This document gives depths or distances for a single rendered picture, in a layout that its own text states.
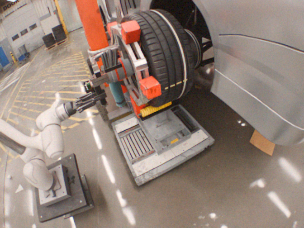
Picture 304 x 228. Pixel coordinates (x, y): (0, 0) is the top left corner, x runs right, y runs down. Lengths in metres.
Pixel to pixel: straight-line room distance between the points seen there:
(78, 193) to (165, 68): 1.03
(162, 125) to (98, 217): 1.03
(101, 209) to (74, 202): 0.31
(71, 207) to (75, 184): 0.19
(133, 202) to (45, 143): 0.88
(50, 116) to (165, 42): 0.70
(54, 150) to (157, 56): 0.66
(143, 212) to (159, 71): 1.07
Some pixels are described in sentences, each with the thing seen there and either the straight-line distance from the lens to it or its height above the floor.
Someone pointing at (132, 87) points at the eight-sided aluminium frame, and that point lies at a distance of 1.17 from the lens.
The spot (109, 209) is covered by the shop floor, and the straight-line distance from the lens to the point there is 1.38.
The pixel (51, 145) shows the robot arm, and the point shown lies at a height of 0.82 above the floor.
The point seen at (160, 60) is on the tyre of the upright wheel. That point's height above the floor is 0.97.
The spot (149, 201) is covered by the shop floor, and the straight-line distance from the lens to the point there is 1.30.
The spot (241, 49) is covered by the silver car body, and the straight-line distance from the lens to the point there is 0.65.
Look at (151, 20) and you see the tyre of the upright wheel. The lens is 0.80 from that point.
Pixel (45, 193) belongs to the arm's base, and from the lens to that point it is 1.29.
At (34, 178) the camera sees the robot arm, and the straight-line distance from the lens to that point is 1.12.
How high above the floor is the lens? 1.27
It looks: 45 degrees down
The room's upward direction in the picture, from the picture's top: 11 degrees counter-clockwise
